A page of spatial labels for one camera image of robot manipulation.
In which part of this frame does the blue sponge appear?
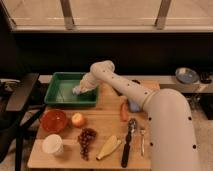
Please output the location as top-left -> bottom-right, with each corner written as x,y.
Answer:
128,101 -> 140,113

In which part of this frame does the orange carrot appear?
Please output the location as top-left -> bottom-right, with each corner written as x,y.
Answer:
120,103 -> 128,122

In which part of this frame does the black handled ice cream scoop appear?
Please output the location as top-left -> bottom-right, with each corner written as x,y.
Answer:
121,118 -> 137,168

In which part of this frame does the dark object on ledge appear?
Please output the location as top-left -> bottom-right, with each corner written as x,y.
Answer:
200,72 -> 212,84

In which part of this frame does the apple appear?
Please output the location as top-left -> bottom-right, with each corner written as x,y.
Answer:
71,113 -> 86,128

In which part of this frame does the orange bowl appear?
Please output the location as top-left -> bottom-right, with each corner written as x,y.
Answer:
41,109 -> 68,133

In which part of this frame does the white cup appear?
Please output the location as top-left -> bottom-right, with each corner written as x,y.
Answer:
42,134 -> 64,156

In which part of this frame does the silver fork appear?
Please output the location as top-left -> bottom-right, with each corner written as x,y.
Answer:
139,127 -> 145,156

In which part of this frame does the metal bowl on ledge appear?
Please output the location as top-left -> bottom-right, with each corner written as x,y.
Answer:
175,67 -> 199,84

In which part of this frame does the green plastic tray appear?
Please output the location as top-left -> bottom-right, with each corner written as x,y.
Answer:
44,72 -> 98,107

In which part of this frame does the light blue towel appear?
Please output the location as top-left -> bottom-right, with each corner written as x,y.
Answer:
72,86 -> 83,95

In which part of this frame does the yellow banana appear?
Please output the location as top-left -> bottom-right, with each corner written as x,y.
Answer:
96,135 -> 121,161

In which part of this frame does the black chair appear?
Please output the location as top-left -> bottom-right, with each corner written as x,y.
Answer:
0,73 -> 46,171

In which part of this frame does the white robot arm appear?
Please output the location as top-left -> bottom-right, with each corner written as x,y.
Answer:
80,60 -> 201,171

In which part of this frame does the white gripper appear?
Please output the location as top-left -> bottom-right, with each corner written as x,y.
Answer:
80,73 -> 99,93

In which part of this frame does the bunch of dark grapes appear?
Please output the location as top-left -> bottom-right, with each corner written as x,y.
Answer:
77,128 -> 97,161

